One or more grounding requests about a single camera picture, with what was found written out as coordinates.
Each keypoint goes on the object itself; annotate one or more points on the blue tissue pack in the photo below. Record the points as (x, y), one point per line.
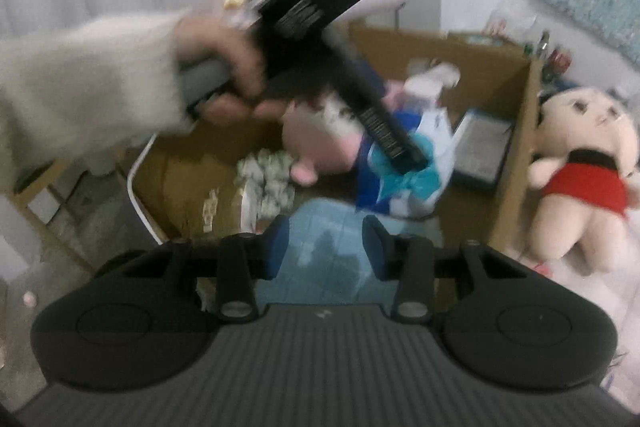
(410, 189)

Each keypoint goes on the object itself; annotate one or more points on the large brown cardboard box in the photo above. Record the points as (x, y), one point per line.
(181, 184)

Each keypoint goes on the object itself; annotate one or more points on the light blue towel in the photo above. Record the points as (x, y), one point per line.
(325, 263)

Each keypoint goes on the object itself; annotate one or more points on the pink round plush toy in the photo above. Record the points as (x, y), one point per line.
(322, 140)

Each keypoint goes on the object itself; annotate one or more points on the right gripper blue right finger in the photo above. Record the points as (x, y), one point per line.
(379, 247)

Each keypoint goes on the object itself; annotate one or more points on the person's left hand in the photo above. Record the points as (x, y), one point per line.
(221, 72)

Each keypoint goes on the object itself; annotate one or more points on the green floral scrunchie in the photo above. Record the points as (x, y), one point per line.
(266, 177)

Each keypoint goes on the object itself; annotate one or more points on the pink covered folding table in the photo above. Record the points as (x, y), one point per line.
(379, 12)

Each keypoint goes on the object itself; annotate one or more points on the cream doll red shirt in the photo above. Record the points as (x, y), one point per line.
(587, 148)

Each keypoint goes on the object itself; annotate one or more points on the white fuzzy sleeve forearm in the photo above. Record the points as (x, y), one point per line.
(83, 90)

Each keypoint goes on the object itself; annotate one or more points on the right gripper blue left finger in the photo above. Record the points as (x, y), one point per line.
(274, 243)

